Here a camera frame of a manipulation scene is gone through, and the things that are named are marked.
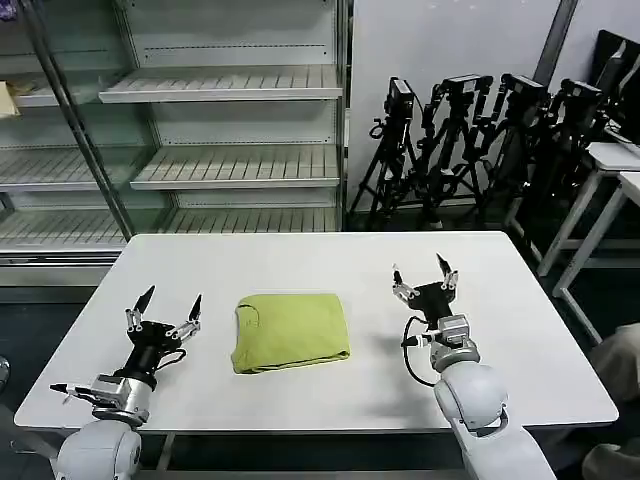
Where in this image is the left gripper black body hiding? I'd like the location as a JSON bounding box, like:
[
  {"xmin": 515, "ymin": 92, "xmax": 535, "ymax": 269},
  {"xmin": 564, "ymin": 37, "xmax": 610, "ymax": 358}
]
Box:
[{"xmin": 116, "ymin": 321, "xmax": 183, "ymax": 387}]

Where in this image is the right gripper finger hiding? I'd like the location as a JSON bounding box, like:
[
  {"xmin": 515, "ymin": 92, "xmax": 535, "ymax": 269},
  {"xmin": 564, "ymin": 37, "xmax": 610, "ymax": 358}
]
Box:
[
  {"xmin": 391, "ymin": 262, "xmax": 417, "ymax": 304},
  {"xmin": 436, "ymin": 252, "xmax": 460, "ymax": 293}
]

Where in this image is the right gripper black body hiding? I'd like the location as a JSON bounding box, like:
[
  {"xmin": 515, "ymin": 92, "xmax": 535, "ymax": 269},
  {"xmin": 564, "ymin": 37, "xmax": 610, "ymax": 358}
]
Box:
[{"xmin": 407, "ymin": 281, "xmax": 459, "ymax": 322}]

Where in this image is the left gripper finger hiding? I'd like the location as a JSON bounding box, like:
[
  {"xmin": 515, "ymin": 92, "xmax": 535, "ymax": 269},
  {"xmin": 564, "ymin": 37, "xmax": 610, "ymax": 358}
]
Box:
[
  {"xmin": 166, "ymin": 293, "xmax": 204, "ymax": 341},
  {"xmin": 124, "ymin": 284, "xmax": 156, "ymax": 334}
]

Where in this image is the yellow-green shirt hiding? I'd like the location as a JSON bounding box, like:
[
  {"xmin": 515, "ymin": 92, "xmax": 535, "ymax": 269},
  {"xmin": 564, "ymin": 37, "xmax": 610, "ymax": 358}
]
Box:
[{"xmin": 230, "ymin": 292, "xmax": 353, "ymax": 376}]

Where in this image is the empty grey display shelf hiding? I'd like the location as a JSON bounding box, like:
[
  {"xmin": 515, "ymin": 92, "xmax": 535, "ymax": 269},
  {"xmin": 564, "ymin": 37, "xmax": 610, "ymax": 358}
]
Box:
[{"xmin": 0, "ymin": 0, "xmax": 353, "ymax": 304}]

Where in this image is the beige fabric bundle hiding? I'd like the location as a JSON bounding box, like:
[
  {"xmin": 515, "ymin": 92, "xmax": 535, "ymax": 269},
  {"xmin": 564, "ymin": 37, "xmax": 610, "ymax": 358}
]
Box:
[
  {"xmin": 581, "ymin": 438, "xmax": 640, "ymax": 480},
  {"xmin": 586, "ymin": 322, "xmax": 640, "ymax": 407}
]

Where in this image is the white desk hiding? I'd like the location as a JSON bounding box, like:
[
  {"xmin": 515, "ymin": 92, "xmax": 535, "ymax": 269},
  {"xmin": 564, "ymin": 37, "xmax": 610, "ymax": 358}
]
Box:
[
  {"xmin": 551, "ymin": 169, "xmax": 640, "ymax": 347},
  {"xmin": 503, "ymin": 141, "xmax": 640, "ymax": 279}
]

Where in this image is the chrome pole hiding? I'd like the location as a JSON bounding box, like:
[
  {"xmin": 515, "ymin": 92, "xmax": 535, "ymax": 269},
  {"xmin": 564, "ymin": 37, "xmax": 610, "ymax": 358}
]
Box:
[{"xmin": 20, "ymin": 0, "xmax": 136, "ymax": 242}]

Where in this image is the cardboard box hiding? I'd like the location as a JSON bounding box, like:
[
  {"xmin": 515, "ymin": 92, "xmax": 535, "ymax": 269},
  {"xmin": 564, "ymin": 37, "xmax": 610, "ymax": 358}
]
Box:
[{"xmin": 0, "ymin": 79, "xmax": 22, "ymax": 120}]

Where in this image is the grey slanted pillar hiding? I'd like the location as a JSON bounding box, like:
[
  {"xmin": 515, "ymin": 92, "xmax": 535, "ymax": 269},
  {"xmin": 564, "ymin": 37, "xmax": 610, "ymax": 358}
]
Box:
[{"xmin": 531, "ymin": 0, "xmax": 582, "ymax": 95}]

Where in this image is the black monitor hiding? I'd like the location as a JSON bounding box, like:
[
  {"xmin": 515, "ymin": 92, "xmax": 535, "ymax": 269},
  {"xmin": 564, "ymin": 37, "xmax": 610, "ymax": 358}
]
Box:
[{"xmin": 593, "ymin": 28, "xmax": 640, "ymax": 132}]

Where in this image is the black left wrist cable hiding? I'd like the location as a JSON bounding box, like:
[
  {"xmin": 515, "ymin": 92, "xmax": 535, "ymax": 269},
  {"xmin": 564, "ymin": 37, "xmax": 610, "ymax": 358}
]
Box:
[{"xmin": 153, "ymin": 349, "xmax": 188, "ymax": 372}]

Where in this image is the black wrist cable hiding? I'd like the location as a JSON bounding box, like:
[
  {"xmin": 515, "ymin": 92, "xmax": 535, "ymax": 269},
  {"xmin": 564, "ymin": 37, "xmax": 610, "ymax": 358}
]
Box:
[
  {"xmin": 153, "ymin": 349, "xmax": 188, "ymax": 372},
  {"xmin": 400, "ymin": 315, "xmax": 442, "ymax": 388}
]

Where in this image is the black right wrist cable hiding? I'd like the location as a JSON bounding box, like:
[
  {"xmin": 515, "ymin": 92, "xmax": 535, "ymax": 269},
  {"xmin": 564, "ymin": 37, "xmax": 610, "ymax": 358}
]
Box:
[{"xmin": 400, "ymin": 315, "xmax": 442, "ymax": 388}]

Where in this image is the black camera tripod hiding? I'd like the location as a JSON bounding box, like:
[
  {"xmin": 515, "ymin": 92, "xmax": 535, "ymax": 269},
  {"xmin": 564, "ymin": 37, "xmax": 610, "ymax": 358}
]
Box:
[
  {"xmin": 423, "ymin": 74, "xmax": 495, "ymax": 227},
  {"xmin": 348, "ymin": 76, "xmax": 426, "ymax": 221},
  {"xmin": 487, "ymin": 73, "xmax": 551, "ymax": 222},
  {"xmin": 529, "ymin": 77, "xmax": 612, "ymax": 237}
]

